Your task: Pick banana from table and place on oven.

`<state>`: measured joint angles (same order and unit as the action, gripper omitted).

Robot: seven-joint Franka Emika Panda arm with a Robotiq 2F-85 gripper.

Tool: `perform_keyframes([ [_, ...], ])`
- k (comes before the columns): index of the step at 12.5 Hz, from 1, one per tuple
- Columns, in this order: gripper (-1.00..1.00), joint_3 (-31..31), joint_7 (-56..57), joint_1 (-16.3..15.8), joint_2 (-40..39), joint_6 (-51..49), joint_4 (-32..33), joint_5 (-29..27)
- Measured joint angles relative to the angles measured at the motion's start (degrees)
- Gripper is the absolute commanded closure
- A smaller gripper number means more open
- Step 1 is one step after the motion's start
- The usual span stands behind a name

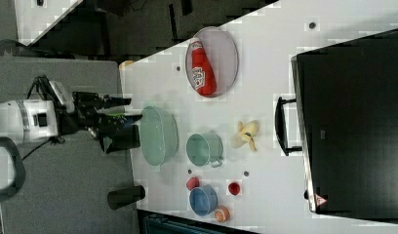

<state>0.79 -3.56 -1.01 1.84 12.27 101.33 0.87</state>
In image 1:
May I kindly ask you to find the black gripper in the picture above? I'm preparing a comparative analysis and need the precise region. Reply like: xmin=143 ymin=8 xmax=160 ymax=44
xmin=59 ymin=92 xmax=142 ymax=136

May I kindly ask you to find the peeled toy banana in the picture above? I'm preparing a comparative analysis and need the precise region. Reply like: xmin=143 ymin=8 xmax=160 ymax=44
xmin=230 ymin=120 xmax=259 ymax=152

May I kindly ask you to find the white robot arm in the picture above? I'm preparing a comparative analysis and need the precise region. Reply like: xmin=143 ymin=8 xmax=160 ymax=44
xmin=0 ymin=92 xmax=142 ymax=203

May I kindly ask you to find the black toaster oven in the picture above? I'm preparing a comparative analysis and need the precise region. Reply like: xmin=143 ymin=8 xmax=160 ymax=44
xmin=275 ymin=28 xmax=398 ymax=224

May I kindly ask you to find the green colander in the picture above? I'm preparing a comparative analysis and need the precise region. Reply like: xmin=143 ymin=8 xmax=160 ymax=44
xmin=139 ymin=106 xmax=179 ymax=166

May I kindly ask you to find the black cylinder cup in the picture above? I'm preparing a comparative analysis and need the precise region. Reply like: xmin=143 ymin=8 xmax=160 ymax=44
xmin=107 ymin=185 xmax=145 ymax=210

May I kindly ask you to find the green mug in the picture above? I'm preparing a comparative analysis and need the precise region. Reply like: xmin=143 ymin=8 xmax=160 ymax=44
xmin=186 ymin=133 xmax=223 ymax=168

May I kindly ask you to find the red ketchup bottle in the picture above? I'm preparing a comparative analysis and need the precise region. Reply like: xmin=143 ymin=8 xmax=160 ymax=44
xmin=190 ymin=37 xmax=217 ymax=97

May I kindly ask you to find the toy strawberry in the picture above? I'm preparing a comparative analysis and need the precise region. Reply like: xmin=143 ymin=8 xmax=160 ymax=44
xmin=186 ymin=176 xmax=200 ymax=191

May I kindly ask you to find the round grey plate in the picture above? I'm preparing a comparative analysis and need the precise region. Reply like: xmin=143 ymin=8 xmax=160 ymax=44
xmin=185 ymin=26 xmax=239 ymax=98

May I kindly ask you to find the blue mug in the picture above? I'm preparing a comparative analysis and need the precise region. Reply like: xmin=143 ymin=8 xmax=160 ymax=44
xmin=189 ymin=185 xmax=218 ymax=216

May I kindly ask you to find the small red toy fruit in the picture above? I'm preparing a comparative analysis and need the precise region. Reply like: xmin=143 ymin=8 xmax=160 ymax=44
xmin=228 ymin=182 xmax=240 ymax=196

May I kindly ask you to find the toy orange slice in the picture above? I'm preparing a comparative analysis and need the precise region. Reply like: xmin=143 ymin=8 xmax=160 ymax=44
xmin=214 ymin=206 xmax=230 ymax=223

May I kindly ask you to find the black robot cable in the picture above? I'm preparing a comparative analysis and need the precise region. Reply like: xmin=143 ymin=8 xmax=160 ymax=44
xmin=20 ymin=75 xmax=66 ymax=162

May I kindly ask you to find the blue metal frame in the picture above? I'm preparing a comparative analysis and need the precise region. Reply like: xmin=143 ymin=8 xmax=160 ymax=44
xmin=140 ymin=214 xmax=255 ymax=234

